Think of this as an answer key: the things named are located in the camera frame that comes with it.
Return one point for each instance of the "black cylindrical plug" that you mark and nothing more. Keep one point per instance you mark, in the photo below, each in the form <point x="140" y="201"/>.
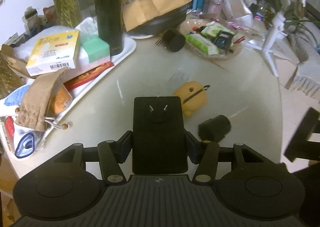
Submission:
<point x="172" y="40"/>

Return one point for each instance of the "black tape roll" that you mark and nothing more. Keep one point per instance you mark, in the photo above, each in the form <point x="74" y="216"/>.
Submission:
<point x="214" y="129"/>

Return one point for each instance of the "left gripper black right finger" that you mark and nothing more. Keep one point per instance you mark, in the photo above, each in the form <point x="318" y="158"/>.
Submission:
<point x="207" y="155"/>

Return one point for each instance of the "green wet wipes pack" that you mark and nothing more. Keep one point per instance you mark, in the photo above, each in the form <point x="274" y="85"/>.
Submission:
<point x="203" y="44"/>

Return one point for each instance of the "beige drawstring pouch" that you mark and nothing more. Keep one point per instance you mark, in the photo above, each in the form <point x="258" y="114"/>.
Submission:
<point x="35" y="103"/>

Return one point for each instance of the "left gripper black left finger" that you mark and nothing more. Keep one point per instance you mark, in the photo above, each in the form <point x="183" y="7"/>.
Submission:
<point x="110" y="154"/>

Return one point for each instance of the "white oval tray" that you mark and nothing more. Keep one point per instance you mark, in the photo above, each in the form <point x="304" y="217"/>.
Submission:
<point x="77" y="87"/>

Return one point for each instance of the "blue white face mask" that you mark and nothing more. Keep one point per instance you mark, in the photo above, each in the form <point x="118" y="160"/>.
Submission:
<point x="26" y="146"/>

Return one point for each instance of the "black small packet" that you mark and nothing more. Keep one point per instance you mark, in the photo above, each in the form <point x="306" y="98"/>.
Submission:
<point x="223" y="40"/>

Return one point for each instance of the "black thermos bottle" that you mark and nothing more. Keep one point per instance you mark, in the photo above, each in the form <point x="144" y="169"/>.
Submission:
<point x="109" y="22"/>

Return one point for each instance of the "clear snack bowl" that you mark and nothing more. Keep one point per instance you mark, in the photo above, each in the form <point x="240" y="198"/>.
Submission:
<point x="210" y="30"/>

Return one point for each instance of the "white mini tripod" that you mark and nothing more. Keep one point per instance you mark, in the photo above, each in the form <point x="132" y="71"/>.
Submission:
<point x="279" y="23"/>

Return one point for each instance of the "brown paper envelope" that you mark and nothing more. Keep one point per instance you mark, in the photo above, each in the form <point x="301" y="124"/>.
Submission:
<point x="138" y="12"/>

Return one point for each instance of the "yellow white paper box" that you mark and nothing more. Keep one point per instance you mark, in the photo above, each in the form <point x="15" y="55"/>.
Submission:
<point x="51" y="53"/>

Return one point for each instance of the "black power adapter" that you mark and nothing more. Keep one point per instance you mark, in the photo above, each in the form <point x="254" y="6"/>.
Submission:
<point x="158" y="144"/>

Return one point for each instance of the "green tissue pack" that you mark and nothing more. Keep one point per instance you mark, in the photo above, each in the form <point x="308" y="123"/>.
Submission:
<point x="96" y="48"/>

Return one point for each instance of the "red packet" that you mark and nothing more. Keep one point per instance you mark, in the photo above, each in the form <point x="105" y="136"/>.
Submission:
<point x="9" y="128"/>

